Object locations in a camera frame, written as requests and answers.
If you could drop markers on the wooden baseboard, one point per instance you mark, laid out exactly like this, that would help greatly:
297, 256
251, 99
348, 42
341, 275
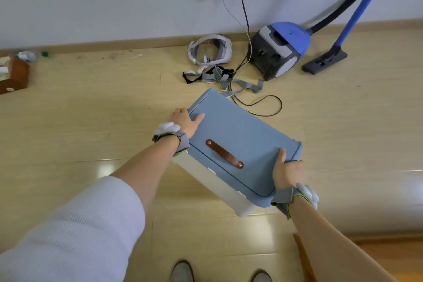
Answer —
99, 45

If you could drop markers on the person's right thumb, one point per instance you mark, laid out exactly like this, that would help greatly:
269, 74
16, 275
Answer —
282, 157

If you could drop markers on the green bottle cap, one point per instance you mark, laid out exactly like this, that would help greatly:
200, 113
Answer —
45, 53

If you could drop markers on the person's left thumb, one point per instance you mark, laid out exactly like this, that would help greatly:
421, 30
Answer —
198, 119

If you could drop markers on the white grey headset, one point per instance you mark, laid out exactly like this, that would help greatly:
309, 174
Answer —
223, 52

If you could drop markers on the white knit sleeve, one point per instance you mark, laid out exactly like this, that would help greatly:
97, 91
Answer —
72, 235

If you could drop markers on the blue grey vacuum cleaner body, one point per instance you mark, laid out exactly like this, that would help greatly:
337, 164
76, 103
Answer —
287, 43

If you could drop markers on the person's right hand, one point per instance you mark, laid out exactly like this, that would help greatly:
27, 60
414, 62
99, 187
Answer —
288, 174

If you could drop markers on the small white stick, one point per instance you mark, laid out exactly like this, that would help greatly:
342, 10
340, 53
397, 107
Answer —
136, 56

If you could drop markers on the orange wooden furniture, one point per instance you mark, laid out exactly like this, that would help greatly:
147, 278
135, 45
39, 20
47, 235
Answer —
396, 260

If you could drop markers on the blue vacuum wand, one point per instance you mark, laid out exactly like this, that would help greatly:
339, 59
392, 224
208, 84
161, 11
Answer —
363, 1

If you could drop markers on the dark grey vacuum floor nozzle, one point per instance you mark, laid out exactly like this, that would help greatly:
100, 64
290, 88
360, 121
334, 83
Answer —
325, 60

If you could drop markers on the person's left forearm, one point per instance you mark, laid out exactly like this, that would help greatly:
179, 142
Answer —
148, 169

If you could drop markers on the small white pink device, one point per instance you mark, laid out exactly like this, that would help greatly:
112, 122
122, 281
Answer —
201, 69

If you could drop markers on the person's right forearm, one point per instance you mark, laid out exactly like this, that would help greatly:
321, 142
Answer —
327, 245

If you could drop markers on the person's right grey shoe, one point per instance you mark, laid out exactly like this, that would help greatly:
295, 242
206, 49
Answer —
261, 276

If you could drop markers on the person's left grey shoe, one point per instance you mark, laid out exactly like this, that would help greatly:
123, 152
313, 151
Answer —
181, 273

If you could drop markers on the white tracker on grey wristband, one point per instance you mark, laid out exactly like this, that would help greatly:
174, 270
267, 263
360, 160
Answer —
168, 129
309, 194

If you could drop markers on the person's grey shoe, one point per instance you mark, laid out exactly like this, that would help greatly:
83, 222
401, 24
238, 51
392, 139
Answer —
261, 276
181, 273

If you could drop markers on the clear plastic bottle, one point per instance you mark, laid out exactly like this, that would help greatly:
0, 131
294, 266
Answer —
26, 56

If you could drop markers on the brown tissue box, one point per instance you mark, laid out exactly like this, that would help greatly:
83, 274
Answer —
16, 77

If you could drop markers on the person's left hand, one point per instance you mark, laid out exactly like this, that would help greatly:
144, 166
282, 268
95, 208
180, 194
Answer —
185, 123

